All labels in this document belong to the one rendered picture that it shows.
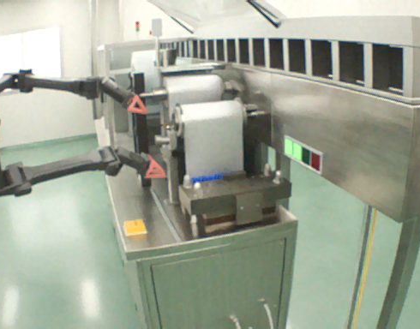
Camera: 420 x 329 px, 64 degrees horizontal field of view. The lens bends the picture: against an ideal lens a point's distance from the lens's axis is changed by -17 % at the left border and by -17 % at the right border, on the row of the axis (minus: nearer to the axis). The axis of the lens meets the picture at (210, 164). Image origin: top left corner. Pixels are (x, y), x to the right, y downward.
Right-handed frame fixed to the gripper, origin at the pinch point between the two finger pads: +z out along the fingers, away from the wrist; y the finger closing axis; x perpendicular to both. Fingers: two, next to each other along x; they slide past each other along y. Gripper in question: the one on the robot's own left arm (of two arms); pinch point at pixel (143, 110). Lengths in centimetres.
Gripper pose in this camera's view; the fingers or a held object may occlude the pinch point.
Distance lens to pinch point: 153.5
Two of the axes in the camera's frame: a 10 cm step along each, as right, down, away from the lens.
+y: 3.3, 2.7, -9.1
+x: 5.7, -8.2, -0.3
